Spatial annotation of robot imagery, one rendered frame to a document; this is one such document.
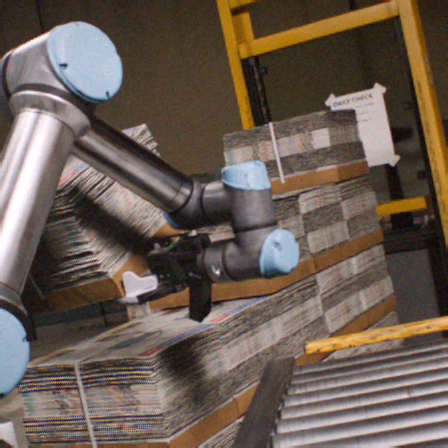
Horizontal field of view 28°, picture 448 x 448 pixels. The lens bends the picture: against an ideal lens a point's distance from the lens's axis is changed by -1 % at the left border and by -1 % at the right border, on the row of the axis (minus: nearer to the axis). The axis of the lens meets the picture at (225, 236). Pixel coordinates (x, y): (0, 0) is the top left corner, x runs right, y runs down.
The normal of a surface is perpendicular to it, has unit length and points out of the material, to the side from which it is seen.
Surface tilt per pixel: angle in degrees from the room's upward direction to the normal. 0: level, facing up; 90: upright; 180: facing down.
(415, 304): 90
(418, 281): 90
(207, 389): 91
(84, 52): 84
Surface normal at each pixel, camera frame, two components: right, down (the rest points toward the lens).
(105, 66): 0.73, -0.22
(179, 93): -0.14, 0.08
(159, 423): -0.47, 0.15
